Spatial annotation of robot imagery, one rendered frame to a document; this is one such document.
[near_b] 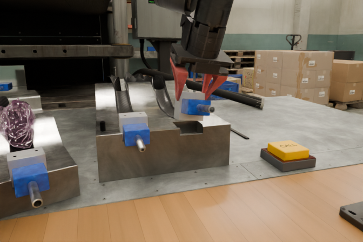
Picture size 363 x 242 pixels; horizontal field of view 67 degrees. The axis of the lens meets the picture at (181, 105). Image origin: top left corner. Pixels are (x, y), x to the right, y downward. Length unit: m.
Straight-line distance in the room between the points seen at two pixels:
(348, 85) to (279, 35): 3.85
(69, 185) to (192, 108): 0.24
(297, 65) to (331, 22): 5.33
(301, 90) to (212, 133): 3.85
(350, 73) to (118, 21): 4.26
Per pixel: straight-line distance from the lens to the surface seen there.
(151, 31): 1.38
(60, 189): 0.50
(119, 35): 1.23
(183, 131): 0.58
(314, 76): 4.49
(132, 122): 0.51
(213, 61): 0.48
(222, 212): 0.45
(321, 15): 9.32
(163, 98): 0.77
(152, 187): 0.51
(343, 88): 5.06
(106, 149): 0.52
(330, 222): 0.48
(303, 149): 0.62
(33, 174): 0.45
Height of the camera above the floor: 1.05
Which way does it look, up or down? 13 degrees down
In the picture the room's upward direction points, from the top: straight up
